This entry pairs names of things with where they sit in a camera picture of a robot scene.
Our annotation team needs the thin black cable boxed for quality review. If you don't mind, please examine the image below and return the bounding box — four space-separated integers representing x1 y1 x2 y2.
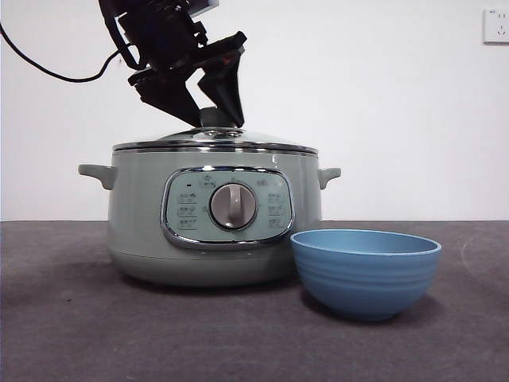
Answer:
0 21 120 84

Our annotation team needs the blue ribbed bowl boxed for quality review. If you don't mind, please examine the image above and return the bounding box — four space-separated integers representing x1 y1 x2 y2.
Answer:
289 228 442 322

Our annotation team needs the pale green electric steamer pot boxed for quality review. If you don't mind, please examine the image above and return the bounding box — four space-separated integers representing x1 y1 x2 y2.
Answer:
77 150 342 288

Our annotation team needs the pale grey left camera box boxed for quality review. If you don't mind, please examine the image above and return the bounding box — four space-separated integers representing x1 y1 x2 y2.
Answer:
185 0 220 16

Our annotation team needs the white wall socket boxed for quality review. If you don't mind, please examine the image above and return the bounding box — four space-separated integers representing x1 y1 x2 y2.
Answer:
482 8 509 45

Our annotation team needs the glass lid with green knob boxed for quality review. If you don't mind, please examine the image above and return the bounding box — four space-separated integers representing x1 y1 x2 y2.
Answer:
111 107 319 154

